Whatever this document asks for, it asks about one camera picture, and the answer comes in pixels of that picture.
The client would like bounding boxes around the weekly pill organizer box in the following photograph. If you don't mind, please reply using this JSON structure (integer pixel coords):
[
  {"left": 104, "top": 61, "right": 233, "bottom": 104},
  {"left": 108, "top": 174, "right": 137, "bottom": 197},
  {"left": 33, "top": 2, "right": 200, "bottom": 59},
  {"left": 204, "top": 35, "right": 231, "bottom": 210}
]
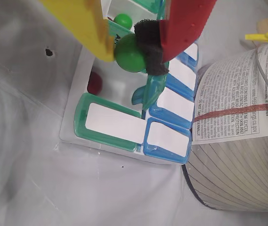
[{"left": 58, "top": 0, "right": 199, "bottom": 165}]

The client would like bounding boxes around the red round candy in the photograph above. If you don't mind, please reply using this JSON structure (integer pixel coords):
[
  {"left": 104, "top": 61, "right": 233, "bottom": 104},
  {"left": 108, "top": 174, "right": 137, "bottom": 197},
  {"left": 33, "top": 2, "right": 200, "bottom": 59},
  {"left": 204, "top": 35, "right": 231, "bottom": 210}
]
[{"left": 87, "top": 71, "right": 103, "bottom": 95}]

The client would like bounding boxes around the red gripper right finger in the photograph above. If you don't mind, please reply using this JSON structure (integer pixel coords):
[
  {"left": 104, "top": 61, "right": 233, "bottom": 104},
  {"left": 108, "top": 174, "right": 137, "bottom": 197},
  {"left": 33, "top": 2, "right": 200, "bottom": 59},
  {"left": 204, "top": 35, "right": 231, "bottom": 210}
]
[{"left": 133, "top": 0, "right": 218, "bottom": 76}]

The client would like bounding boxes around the green round candy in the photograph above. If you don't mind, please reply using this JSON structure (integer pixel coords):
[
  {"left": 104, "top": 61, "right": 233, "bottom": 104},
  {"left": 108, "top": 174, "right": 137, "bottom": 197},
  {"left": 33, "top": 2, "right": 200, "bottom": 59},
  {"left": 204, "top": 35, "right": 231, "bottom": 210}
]
[
  {"left": 114, "top": 13, "right": 133, "bottom": 30},
  {"left": 114, "top": 33, "right": 148, "bottom": 73}
]

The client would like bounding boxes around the open printed book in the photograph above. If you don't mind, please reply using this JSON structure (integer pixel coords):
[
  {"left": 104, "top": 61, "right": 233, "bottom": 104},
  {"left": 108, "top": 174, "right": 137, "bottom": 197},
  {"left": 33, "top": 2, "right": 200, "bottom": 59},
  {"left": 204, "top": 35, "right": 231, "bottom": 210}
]
[{"left": 182, "top": 40, "right": 268, "bottom": 212}]

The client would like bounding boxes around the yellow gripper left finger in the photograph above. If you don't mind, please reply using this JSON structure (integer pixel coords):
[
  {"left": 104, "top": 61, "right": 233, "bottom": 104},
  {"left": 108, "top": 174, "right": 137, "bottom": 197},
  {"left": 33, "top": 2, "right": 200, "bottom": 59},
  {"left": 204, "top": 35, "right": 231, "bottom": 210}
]
[{"left": 38, "top": 0, "right": 115, "bottom": 63}]

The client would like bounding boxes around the beige wooden piece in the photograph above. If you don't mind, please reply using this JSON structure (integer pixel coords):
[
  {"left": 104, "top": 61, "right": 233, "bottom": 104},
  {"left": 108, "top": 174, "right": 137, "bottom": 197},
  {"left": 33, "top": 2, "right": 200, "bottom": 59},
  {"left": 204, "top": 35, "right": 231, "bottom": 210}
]
[{"left": 256, "top": 18, "right": 268, "bottom": 35}]

